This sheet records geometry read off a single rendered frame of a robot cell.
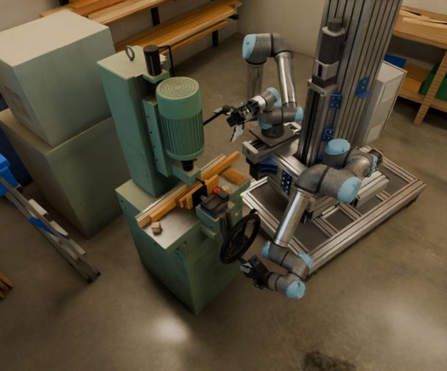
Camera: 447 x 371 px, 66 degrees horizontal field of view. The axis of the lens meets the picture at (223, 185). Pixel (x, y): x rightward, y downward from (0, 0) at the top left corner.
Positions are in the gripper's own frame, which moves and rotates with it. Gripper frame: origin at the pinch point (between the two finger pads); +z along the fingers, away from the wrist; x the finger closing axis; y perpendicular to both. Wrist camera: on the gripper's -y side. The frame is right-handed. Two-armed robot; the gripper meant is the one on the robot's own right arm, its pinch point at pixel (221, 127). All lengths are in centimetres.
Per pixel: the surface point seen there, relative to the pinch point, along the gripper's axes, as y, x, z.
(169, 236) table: -26, 30, 38
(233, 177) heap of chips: -25.8, 26.5, -8.7
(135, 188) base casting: -66, 6, 25
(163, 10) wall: -226, -134, -170
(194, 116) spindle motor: 5.9, -9.8, 12.3
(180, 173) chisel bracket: -26.0, 9.3, 15.7
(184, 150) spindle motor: -6.2, -0.1, 17.9
